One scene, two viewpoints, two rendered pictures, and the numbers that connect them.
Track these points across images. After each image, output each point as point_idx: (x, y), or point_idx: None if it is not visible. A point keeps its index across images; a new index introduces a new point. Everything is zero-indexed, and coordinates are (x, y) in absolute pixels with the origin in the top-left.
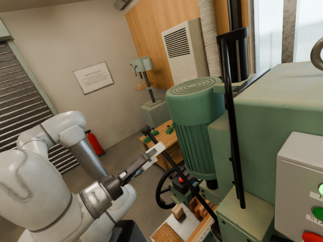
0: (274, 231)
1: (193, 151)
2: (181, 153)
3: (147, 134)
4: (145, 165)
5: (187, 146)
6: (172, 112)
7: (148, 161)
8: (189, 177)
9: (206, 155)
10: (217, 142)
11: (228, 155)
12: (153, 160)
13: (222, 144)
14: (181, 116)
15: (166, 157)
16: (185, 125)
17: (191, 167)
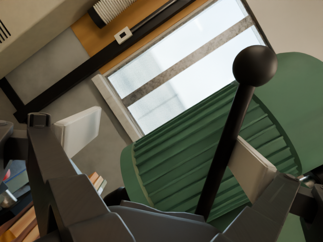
0: None
1: (229, 194)
2: (175, 167)
3: (251, 88)
4: (73, 144)
5: (232, 179)
6: (316, 116)
7: (85, 127)
8: (14, 167)
9: (229, 210)
10: (292, 217)
11: (279, 241)
12: (93, 130)
13: (295, 226)
14: (321, 144)
15: (215, 189)
16: (301, 159)
17: (171, 211)
